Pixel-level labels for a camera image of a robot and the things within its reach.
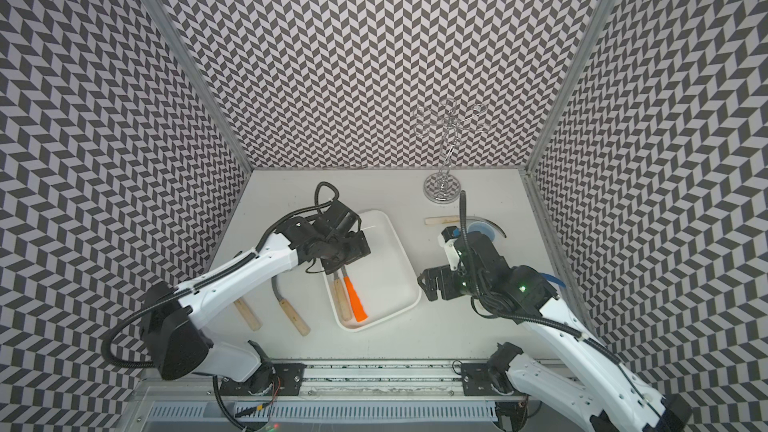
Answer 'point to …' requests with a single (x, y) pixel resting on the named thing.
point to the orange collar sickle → (355, 300)
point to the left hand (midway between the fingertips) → (359, 258)
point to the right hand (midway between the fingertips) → (438, 283)
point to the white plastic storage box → (384, 279)
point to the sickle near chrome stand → (436, 219)
